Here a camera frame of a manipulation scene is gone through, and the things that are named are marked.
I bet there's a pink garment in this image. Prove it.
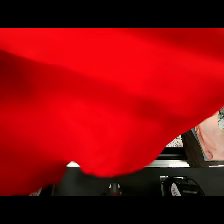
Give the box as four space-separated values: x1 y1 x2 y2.
195 111 224 162

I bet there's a red T-shirt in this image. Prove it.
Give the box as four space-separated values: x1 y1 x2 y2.
0 27 224 197

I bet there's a dark garment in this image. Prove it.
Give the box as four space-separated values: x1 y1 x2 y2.
180 127 209 168

